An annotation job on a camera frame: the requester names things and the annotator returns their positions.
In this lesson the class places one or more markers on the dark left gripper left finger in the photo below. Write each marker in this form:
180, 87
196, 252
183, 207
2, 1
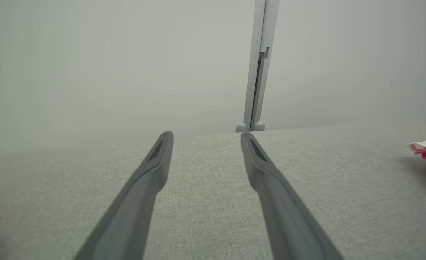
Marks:
126, 224

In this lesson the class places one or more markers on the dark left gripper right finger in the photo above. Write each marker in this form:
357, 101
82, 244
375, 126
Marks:
292, 231

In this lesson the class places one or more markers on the grey partition post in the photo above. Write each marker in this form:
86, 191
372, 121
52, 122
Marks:
259, 36

